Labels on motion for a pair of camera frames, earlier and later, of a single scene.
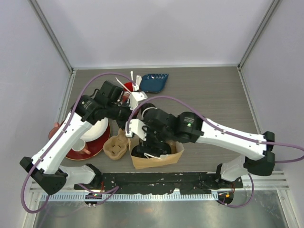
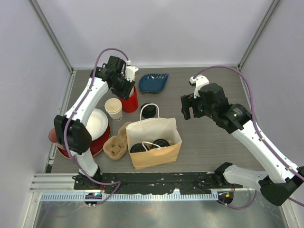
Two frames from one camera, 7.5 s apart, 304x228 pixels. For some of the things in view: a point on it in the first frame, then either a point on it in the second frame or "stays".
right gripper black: (148, 142) → (188, 101)
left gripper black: (121, 124) → (129, 85)
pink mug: (53, 130) stays
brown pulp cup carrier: (115, 147) stays
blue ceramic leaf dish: (153, 82) stays
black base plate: (185, 182) stays
